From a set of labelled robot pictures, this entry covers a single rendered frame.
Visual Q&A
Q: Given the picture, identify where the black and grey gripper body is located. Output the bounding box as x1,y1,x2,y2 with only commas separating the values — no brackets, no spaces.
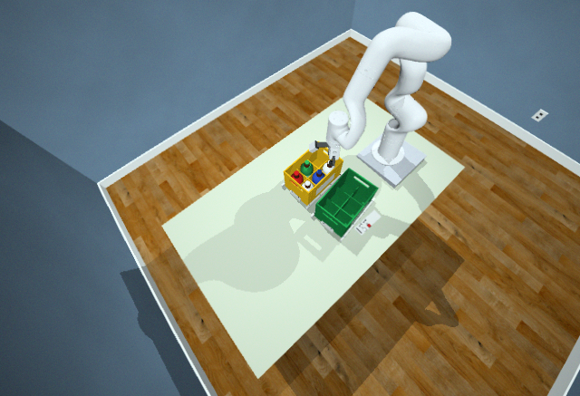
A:
328,144,340,160

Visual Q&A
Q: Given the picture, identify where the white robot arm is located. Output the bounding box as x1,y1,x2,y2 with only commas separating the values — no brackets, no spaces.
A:
309,12,451,166

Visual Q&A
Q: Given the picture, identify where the green divided crate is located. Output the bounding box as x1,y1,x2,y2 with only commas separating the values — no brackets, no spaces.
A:
314,173,374,237

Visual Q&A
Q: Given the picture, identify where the blue bottle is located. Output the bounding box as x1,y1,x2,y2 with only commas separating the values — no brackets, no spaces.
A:
312,169,325,185

